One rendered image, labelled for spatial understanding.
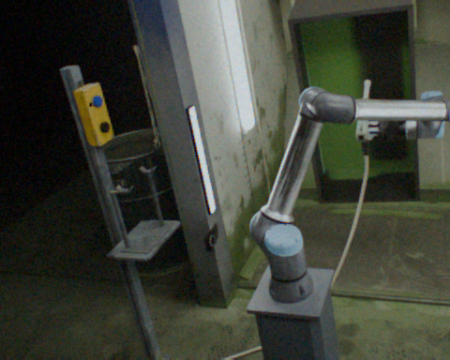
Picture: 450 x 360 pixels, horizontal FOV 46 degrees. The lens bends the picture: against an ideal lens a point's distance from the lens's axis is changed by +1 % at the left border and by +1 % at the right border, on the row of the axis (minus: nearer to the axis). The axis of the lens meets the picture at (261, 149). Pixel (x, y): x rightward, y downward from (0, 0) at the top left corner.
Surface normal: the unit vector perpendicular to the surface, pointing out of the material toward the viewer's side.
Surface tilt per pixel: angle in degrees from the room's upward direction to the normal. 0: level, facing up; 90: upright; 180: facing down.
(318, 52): 102
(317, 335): 90
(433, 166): 57
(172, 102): 90
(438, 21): 90
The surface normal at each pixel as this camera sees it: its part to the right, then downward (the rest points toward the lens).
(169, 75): -0.32, 0.39
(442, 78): -0.35, -0.17
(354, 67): -0.18, 0.57
